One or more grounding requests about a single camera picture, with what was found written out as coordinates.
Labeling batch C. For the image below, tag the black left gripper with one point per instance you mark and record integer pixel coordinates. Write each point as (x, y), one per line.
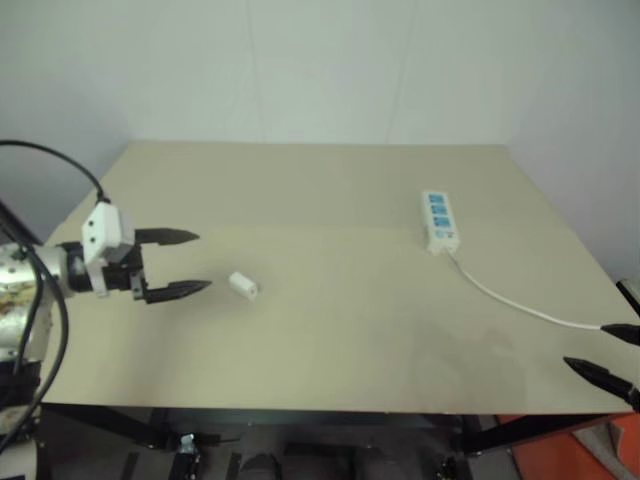
(122, 277)

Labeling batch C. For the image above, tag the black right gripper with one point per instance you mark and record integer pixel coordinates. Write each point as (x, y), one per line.
(635, 399)

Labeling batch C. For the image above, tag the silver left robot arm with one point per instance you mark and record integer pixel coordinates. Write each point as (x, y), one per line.
(47, 265)

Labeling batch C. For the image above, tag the white plug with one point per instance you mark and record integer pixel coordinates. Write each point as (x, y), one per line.
(244, 285)

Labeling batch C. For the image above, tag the white power strip blue sockets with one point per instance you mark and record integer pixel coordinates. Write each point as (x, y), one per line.
(440, 222)

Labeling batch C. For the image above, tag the orange box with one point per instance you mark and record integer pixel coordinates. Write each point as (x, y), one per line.
(550, 457)

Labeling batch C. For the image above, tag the metal caster wheel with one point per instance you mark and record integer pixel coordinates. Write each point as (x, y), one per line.
(188, 445)

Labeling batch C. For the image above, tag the dark robot torso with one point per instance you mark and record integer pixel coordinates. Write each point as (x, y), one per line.
(17, 390)

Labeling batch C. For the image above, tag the dark rounded shape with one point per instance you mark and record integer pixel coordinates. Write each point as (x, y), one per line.
(259, 467)

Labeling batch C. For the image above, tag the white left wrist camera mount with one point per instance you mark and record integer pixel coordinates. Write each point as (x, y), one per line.
(102, 227)

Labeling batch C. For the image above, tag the black table frame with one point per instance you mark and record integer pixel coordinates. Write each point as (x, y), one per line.
(120, 425)

